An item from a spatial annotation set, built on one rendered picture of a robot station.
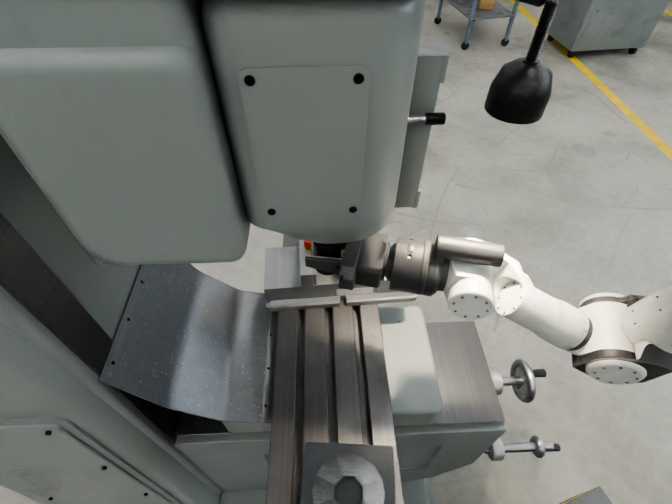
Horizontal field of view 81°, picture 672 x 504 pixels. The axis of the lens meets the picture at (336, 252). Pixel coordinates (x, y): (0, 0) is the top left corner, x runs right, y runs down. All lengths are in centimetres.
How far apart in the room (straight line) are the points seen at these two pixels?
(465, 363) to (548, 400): 98
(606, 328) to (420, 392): 40
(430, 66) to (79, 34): 31
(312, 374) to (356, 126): 56
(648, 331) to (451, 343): 53
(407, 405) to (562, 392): 126
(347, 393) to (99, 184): 57
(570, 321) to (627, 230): 230
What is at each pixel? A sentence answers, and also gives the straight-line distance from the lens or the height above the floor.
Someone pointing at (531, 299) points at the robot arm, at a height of 122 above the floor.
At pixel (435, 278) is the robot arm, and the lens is 60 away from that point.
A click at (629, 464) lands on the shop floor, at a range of 211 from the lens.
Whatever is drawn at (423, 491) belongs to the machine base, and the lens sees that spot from 157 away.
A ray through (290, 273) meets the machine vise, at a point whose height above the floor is 103.
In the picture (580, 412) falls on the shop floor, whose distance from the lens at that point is 210.
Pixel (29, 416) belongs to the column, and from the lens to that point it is 84.
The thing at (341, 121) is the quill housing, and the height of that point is 152.
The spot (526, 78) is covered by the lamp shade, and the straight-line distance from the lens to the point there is 54.
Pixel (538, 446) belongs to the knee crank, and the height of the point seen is 56.
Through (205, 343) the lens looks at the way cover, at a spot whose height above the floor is 96.
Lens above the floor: 172
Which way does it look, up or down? 49 degrees down
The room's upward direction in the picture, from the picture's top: straight up
